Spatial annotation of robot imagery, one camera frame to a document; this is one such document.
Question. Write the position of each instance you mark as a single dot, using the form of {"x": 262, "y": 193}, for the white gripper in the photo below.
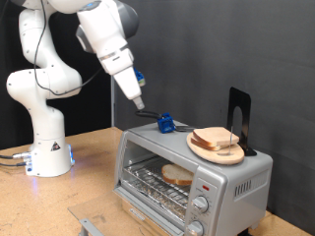
{"x": 124, "y": 78}

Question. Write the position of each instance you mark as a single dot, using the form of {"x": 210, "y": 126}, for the white bread slice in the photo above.
{"x": 177, "y": 173}

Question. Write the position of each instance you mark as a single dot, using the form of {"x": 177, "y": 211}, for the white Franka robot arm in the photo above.
{"x": 42, "y": 85}

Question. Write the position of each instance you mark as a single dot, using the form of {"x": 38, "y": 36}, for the metal oven rack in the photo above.
{"x": 147, "y": 183}

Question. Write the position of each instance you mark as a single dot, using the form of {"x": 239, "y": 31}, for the silver oven knob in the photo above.
{"x": 195, "y": 228}
{"x": 200, "y": 204}

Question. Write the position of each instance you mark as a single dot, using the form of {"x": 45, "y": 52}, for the silver toaster oven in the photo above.
{"x": 236, "y": 173}

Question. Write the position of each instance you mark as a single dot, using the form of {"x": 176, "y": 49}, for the vertical metal pole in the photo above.
{"x": 113, "y": 108}

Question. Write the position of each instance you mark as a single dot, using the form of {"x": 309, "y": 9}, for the brown-crusted bread slice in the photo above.
{"x": 203, "y": 146}
{"x": 215, "y": 136}

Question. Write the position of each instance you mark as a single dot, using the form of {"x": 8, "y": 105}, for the round wooden plate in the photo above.
{"x": 223, "y": 157}

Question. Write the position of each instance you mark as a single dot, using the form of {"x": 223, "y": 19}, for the black metal bookend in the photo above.
{"x": 246, "y": 108}

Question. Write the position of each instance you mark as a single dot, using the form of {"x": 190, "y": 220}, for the aluminium foil tray liner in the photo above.
{"x": 170, "y": 209}

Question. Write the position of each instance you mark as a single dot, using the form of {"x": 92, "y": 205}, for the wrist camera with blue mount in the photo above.
{"x": 139, "y": 77}

